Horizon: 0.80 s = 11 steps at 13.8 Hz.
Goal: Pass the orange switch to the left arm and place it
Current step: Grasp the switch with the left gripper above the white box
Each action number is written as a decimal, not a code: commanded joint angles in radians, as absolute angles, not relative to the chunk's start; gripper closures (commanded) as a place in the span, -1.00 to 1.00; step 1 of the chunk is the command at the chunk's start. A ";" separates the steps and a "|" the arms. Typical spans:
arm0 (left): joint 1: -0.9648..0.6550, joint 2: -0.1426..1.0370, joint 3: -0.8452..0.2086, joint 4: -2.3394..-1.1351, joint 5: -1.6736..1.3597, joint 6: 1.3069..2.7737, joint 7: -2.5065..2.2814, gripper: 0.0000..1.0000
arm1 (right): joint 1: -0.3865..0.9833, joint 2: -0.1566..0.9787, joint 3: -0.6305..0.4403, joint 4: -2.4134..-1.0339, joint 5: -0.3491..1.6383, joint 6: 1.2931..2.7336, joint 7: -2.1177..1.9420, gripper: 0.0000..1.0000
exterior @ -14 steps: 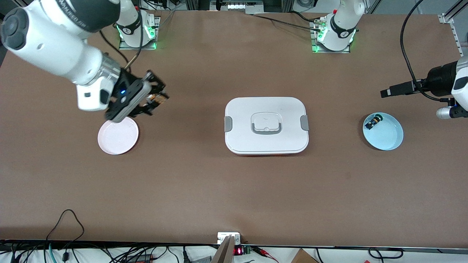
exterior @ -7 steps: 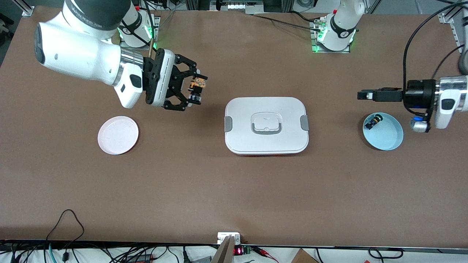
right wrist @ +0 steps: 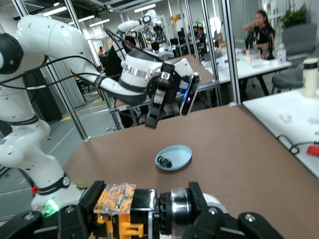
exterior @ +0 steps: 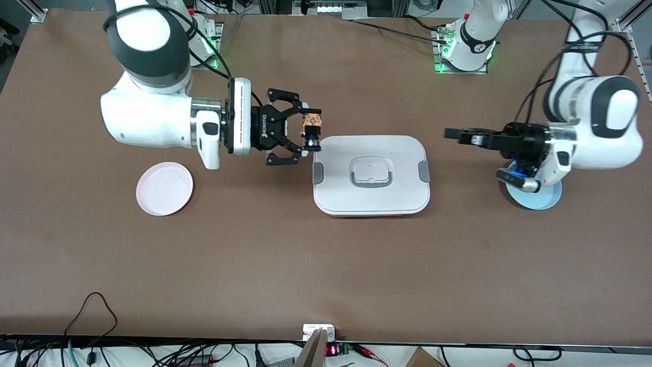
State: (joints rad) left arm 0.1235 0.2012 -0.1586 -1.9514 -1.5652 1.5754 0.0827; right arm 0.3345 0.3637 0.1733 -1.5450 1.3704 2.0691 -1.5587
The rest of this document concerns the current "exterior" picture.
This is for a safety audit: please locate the pink round plate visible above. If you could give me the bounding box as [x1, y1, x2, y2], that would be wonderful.
[136, 162, 194, 216]

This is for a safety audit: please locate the orange and black switch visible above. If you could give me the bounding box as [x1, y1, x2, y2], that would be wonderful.
[302, 113, 323, 152]

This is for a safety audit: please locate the wooden slat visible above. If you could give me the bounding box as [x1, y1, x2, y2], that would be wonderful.
[295, 329, 329, 367]

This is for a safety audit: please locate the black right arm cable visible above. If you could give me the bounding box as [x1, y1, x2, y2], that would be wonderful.
[103, 4, 234, 82]

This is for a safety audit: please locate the white lidded storage box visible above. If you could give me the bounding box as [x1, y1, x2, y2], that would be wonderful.
[312, 135, 431, 218]

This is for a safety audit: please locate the light blue round plate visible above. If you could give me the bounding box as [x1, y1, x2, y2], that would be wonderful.
[505, 161, 563, 210]

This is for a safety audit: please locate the looped thin black cable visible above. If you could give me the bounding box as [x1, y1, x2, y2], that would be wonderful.
[64, 292, 119, 339]

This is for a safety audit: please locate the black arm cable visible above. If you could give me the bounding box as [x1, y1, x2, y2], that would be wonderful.
[103, 4, 234, 82]
[514, 32, 633, 134]

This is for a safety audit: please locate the small white socket box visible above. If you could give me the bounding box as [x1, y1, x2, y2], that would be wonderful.
[303, 324, 336, 341]

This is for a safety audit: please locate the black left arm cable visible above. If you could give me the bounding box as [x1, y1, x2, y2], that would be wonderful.
[514, 32, 633, 134]

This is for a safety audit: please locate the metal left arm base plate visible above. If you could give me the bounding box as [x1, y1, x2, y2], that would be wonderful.
[432, 28, 497, 75]

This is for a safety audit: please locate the black table edge rail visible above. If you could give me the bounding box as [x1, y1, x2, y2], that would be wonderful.
[0, 334, 652, 353]

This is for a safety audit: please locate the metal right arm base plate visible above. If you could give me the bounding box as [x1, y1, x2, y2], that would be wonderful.
[189, 20, 225, 70]

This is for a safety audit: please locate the coiled black cable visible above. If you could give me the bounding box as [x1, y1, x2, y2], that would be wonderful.
[513, 346, 562, 362]

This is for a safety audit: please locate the thin black table cable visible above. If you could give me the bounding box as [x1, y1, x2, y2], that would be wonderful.
[351, 15, 441, 42]

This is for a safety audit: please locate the red clip lead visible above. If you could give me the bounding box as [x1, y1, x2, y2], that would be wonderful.
[351, 344, 389, 366]

